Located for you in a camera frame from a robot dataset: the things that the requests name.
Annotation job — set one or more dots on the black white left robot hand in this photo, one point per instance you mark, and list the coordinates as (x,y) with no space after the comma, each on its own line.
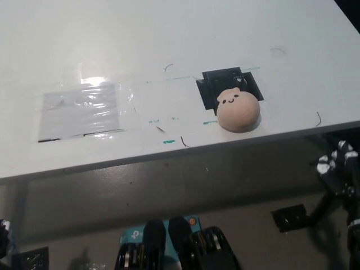
(3,233)

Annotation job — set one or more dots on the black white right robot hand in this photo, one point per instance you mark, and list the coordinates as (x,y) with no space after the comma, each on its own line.
(339,171)

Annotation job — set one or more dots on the pink dumpling toy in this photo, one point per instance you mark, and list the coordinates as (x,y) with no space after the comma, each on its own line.
(238,111)

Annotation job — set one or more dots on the black mask tape patch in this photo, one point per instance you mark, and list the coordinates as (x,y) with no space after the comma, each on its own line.
(209,87)

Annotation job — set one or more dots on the teal router box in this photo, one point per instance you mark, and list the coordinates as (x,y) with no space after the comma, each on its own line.
(132,235)

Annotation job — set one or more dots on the clear plastic sheet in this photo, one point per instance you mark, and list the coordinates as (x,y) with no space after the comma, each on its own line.
(81,112)

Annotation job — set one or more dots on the clear plastic film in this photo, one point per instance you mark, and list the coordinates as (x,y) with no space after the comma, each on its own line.
(146,104)

